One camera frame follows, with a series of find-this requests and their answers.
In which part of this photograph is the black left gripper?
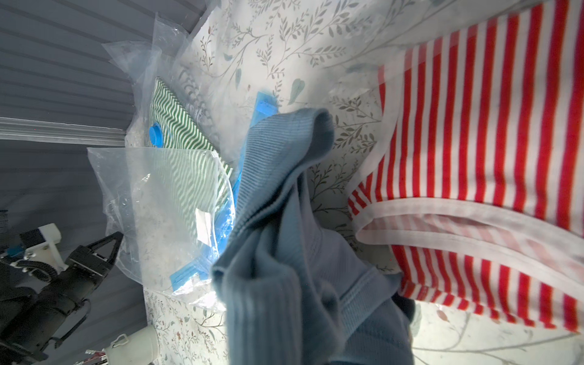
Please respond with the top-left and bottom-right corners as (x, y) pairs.
(1, 231), (124, 360)

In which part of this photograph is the clear vacuum bag blue zipper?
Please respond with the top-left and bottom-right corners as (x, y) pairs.
(88, 16), (278, 312)

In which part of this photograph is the green white striped garment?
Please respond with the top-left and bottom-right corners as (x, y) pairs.
(150, 77), (234, 240)

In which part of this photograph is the grey blue ribbed garment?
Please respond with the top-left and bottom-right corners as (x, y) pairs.
(212, 109), (414, 364)

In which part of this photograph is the red white striped tank top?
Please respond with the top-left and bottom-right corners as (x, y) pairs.
(348, 1), (583, 332)

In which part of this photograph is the blue valve cap on bag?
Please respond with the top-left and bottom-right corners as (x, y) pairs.
(148, 123), (164, 148)

